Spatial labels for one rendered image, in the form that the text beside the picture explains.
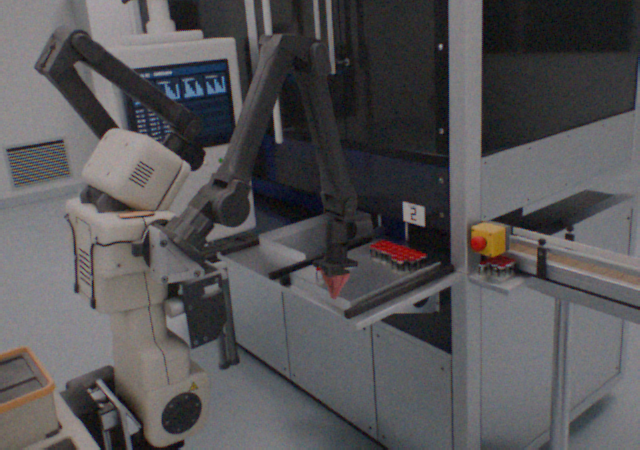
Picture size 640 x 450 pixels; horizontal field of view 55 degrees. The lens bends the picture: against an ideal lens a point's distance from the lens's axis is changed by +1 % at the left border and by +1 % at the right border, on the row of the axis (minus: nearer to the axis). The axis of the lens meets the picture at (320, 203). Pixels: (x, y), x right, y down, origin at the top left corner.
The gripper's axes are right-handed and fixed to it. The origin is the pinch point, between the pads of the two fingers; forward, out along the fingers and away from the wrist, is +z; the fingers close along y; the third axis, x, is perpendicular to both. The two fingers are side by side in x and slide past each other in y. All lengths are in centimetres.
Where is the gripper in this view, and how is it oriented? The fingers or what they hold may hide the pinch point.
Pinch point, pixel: (333, 295)
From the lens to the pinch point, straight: 158.3
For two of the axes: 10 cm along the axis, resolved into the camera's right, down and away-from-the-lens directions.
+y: 7.8, -0.7, 6.2
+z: -0.6, 9.8, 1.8
